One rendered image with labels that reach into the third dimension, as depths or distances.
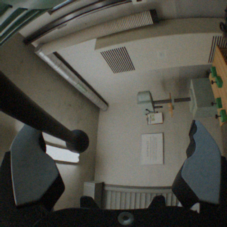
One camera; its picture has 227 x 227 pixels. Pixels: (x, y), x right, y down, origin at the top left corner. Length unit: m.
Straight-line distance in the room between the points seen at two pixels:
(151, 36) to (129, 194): 2.67
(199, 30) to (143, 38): 0.58
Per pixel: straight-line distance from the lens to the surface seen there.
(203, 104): 2.15
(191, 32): 1.52
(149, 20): 1.47
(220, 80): 1.55
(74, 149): 0.20
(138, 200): 3.00
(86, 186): 2.94
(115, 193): 3.09
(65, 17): 1.65
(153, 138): 2.95
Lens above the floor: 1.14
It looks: 21 degrees up
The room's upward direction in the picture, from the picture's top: 95 degrees counter-clockwise
